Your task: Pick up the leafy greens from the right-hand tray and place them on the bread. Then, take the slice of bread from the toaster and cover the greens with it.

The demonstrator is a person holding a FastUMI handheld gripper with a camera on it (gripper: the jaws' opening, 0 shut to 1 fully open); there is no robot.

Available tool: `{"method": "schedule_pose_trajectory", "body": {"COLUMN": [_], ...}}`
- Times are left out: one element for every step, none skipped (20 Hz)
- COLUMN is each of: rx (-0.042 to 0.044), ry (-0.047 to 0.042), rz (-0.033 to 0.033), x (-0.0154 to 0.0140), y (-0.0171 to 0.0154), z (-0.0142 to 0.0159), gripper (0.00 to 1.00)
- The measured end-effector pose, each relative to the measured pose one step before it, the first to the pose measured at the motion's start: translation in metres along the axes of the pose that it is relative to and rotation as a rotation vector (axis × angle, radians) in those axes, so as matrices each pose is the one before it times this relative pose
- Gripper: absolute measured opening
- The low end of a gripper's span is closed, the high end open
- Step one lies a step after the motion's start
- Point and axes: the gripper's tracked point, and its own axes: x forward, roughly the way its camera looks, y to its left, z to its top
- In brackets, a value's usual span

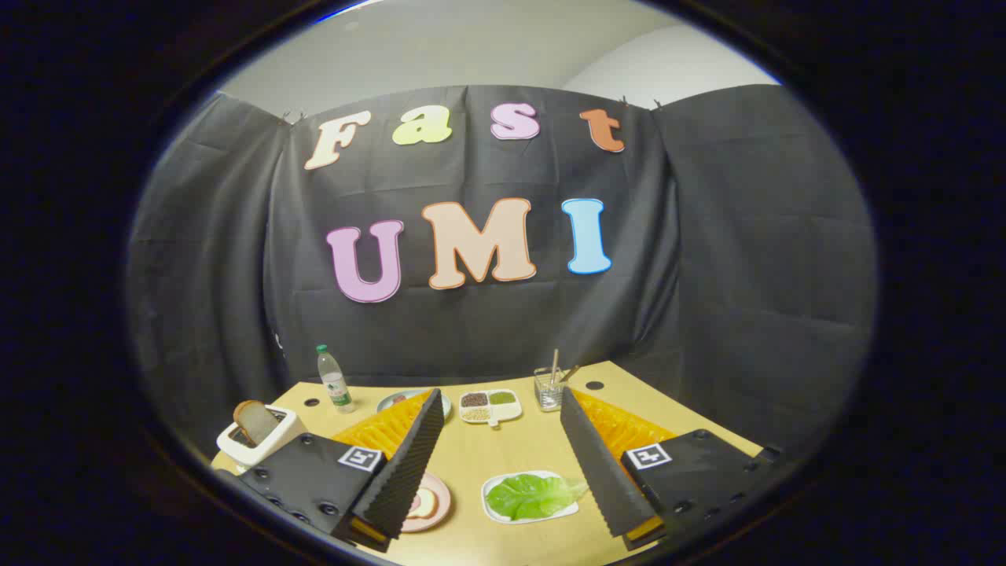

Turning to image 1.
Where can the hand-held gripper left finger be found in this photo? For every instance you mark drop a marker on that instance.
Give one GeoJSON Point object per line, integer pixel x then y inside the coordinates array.
{"type": "Point", "coordinates": [409, 456]}

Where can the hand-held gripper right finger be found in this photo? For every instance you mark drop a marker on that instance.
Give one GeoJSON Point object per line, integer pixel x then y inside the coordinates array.
{"type": "Point", "coordinates": [593, 464]}

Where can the green lettuce leaf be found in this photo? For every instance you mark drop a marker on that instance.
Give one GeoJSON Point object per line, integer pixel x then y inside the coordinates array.
{"type": "Point", "coordinates": [526, 495]}

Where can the brown crust bread slice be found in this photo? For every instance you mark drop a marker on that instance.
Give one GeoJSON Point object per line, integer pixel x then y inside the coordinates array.
{"type": "Point", "coordinates": [255, 420]}

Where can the bread slice with ham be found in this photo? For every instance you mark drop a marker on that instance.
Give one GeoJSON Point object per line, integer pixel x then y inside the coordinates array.
{"type": "Point", "coordinates": [424, 503]}

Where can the pink round plate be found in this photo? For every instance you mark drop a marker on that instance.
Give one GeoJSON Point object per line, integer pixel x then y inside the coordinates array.
{"type": "Point", "coordinates": [442, 495]}

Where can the white rectangular plate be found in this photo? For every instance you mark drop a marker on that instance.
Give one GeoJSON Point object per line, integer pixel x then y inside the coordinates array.
{"type": "Point", "coordinates": [567, 509]}

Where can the pale blue oval plate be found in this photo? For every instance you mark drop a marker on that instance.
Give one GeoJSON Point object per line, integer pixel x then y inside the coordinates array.
{"type": "Point", "coordinates": [393, 402]}

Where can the clear utensil holder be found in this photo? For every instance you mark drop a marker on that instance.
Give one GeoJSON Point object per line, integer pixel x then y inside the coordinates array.
{"type": "Point", "coordinates": [548, 399]}

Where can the clear plastic water bottle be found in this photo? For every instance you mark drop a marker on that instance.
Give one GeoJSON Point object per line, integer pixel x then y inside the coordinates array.
{"type": "Point", "coordinates": [335, 385]}

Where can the white divided seasoning dish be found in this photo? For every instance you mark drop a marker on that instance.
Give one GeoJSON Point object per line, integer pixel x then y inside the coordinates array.
{"type": "Point", "coordinates": [503, 413]}

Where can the white toaster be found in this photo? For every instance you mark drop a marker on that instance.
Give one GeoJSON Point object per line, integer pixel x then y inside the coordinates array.
{"type": "Point", "coordinates": [292, 424]}

